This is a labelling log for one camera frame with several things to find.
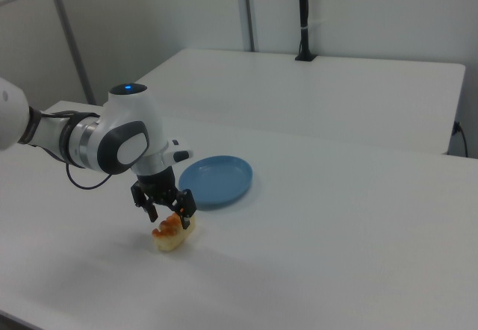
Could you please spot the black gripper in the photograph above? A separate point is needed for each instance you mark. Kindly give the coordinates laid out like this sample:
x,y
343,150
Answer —
x,y
157,184

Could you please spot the braided bread with orange glaze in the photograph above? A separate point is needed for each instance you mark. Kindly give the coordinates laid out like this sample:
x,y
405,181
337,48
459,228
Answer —
x,y
168,238

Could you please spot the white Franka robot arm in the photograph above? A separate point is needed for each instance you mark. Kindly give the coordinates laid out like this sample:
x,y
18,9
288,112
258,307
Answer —
x,y
123,121

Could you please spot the blue round plate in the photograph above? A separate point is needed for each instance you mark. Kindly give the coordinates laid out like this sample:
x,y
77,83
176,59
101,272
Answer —
x,y
220,180

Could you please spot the grey metal partition post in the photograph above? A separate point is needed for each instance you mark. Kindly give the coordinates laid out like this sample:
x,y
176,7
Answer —
x,y
71,39
249,9

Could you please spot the black camera stand pole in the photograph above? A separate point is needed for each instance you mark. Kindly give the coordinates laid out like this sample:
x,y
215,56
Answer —
x,y
304,16

